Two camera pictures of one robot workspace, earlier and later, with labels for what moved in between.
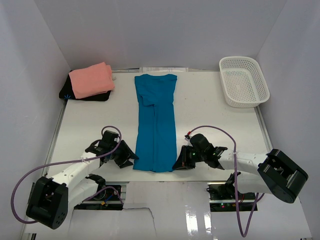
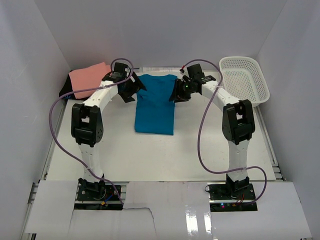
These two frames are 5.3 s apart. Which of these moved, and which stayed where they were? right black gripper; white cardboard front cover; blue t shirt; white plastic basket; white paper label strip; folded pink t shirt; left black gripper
Moved: blue t shirt; right black gripper; left black gripper
Stayed: white paper label strip; white cardboard front cover; white plastic basket; folded pink t shirt
